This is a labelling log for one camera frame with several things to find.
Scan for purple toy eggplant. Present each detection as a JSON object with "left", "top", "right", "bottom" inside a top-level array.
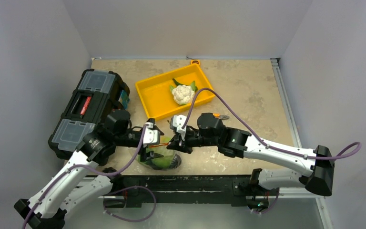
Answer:
[{"left": 169, "top": 154, "right": 182, "bottom": 169}]

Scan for black plastic toolbox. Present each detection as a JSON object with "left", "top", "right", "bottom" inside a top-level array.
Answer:
[{"left": 48, "top": 69, "right": 131, "bottom": 160}]

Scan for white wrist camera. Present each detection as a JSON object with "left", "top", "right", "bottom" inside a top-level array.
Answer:
[
  {"left": 142, "top": 124, "right": 160, "bottom": 147},
  {"left": 170, "top": 115, "right": 187, "bottom": 140}
]

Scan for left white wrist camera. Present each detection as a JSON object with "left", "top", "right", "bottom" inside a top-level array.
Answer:
[{"left": 142, "top": 124, "right": 160, "bottom": 147}]

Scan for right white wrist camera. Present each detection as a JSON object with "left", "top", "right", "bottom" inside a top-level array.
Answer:
[{"left": 170, "top": 115, "right": 187, "bottom": 140}]

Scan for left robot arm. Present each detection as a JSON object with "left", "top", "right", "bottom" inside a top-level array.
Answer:
[{"left": 14, "top": 109, "right": 164, "bottom": 229}]

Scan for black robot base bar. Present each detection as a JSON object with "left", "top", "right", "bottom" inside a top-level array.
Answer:
[{"left": 103, "top": 175, "right": 279, "bottom": 210}]

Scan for white toy cauliflower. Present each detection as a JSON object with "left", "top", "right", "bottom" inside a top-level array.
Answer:
[{"left": 169, "top": 81, "right": 198, "bottom": 105}]

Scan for clear orange zip bag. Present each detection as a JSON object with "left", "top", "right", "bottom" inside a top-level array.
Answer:
[{"left": 136, "top": 136, "right": 182, "bottom": 171}]

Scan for orange black pliers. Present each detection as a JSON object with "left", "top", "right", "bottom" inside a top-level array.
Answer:
[{"left": 213, "top": 113, "right": 230, "bottom": 120}]

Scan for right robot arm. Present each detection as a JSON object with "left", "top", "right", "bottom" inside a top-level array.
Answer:
[{"left": 167, "top": 113, "right": 335, "bottom": 197}]

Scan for green toy cabbage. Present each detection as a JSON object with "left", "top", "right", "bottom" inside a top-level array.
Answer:
[{"left": 146, "top": 147, "right": 176, "bottom": 170}]

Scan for aluminium frame rail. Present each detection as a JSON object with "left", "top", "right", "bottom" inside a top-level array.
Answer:
[{"left": 91, "top": 59, "right": 333, "bottom": 229}]

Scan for yellow plastic bin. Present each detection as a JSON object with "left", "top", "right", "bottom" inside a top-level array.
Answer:
[{"left": 135, "top": 63, "right": 212, "bottom": 121}]

